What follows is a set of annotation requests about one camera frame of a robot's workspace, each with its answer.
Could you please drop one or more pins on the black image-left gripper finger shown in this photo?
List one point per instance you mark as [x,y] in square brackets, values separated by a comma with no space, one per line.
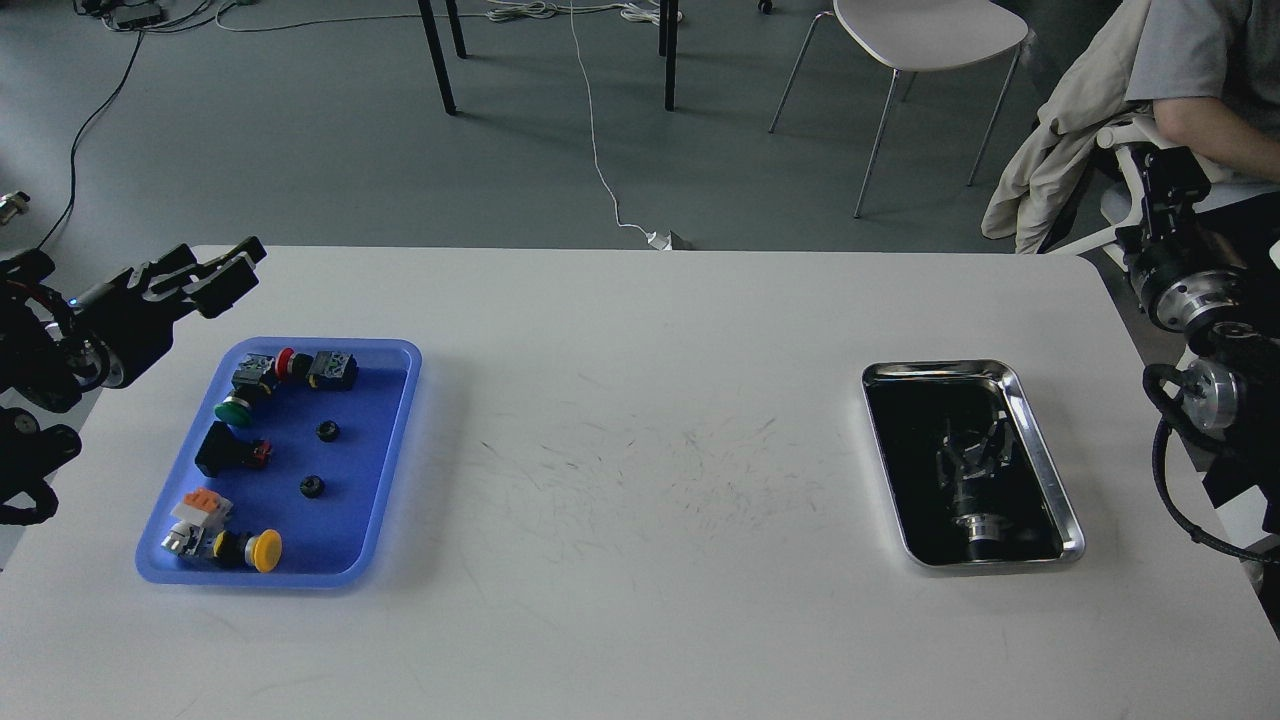
[218,293]
[238,265]

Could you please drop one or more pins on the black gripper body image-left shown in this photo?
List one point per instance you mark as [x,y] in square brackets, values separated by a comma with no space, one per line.
[127,322]

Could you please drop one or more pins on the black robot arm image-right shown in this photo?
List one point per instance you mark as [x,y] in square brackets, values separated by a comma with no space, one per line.
[1194,283]

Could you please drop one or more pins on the red emergency stop button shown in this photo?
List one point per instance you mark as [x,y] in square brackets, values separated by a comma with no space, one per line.
[286,366]

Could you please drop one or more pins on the black green contact block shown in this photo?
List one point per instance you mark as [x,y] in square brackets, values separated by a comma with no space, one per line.
[332,371]

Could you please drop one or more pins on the orange white contact block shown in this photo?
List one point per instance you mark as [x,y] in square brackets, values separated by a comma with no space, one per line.
[204,509]

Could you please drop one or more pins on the blue plastic tray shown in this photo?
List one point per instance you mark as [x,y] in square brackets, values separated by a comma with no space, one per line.
[327,541]

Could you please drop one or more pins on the yellow mushroom push button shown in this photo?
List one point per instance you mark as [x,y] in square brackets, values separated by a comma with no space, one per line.
[226,550]

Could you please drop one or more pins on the white power adapter on floor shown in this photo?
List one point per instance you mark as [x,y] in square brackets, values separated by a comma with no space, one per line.
[668,241]

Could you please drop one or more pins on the white chair with metal legs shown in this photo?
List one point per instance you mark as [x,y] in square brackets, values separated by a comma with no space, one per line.
[913,37]

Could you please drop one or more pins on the silver metal tray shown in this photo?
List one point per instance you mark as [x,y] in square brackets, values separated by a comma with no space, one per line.
[972,485]

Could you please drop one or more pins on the beige jacket on chair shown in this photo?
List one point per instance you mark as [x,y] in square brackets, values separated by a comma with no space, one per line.
[1035,198]

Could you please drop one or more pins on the white office chair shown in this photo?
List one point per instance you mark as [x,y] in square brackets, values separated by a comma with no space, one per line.
[1119,149]

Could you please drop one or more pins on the seated person in grey shirt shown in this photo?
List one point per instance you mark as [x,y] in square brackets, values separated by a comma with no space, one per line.
[1209,71]

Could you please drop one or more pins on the green push button switch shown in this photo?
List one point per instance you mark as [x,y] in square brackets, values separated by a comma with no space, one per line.
[239,406]

